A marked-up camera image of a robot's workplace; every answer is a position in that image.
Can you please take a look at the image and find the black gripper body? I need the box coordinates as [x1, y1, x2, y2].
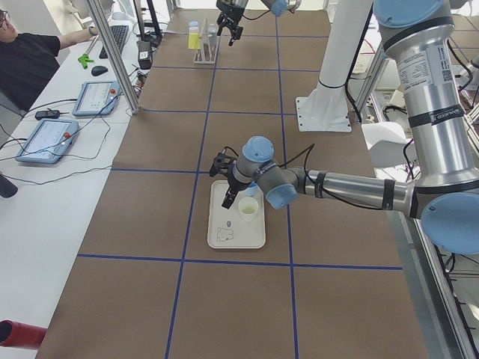
[209, 147, 249, 192]
[216, 0, 248, 40]

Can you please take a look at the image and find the light blue cup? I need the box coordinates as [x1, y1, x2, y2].
[244, 182, 258, 197]
[189, 21, 199, 31]

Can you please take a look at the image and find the cream white cup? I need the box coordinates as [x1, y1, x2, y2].
[238, 197, 259, 222]

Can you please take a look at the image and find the light blue cup front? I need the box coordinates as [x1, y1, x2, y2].
[189, 21, 199, 31]

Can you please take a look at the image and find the grey cup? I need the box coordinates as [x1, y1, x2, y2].
[207, 23, 218, 43]

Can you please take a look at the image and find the cream plastic tray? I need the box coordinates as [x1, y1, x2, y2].
[207, 180, 266, 249]

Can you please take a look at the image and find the dark box with label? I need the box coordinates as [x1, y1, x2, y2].
[136, 40, 153, 70]

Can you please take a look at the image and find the black keyboard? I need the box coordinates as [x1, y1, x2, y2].
[110, 25, 129, 54]

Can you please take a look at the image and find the black computer mouse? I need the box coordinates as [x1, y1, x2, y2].
[91, 65, 109, 77]

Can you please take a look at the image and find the green plastic part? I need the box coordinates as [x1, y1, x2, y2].
[78, 53, 94, 70]

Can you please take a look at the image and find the grey teach pendant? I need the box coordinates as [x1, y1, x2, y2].
[72, 81, 120, 117]
[15, 118, 79, 165]

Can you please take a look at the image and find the black power adapter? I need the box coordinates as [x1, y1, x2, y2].
[34, 110, 61, 120]

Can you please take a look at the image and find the person in black shirt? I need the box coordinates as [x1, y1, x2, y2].
[1, 10, 99, 111]

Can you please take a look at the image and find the red thermos bottle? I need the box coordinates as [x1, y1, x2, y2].
[1, 320, 47, 350]

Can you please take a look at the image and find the white wire cup rack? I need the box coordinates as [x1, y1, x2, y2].
[189, 18, 219, 64]

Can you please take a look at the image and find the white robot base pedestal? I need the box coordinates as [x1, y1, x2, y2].
[296, 0, 373, 132]

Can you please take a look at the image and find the aluminium frame post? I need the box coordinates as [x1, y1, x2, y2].
[85, 0, 140, 114]

